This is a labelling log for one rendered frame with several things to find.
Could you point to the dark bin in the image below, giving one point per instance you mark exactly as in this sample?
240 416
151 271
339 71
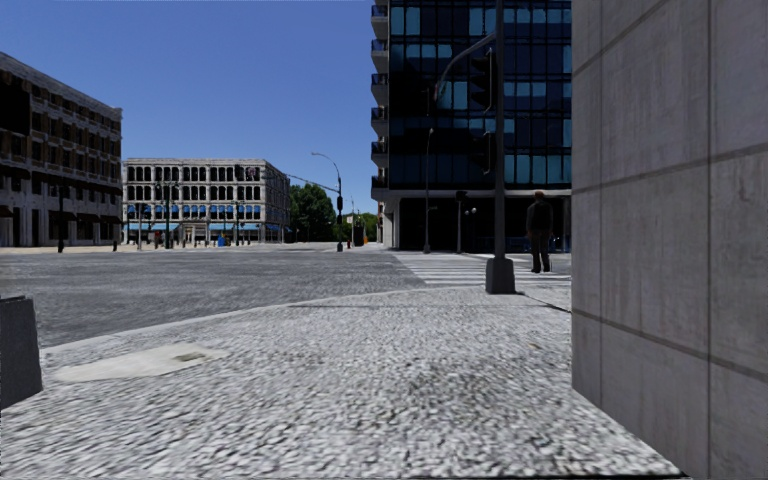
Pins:
358 235

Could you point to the grey street lamp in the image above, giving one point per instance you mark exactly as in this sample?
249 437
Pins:
426 192

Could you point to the trees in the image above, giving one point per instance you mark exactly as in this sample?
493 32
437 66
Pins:
312 213

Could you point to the glass tower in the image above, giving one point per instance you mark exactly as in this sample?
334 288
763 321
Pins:
438 120

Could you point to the person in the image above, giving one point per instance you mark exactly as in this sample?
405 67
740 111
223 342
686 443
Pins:
539 231

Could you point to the white arcaded building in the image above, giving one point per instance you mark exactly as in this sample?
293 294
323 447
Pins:
204 192

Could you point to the pale concrete building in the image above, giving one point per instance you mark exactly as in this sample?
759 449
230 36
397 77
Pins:
672 210

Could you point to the brown stone building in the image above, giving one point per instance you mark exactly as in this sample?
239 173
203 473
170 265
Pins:
54 156

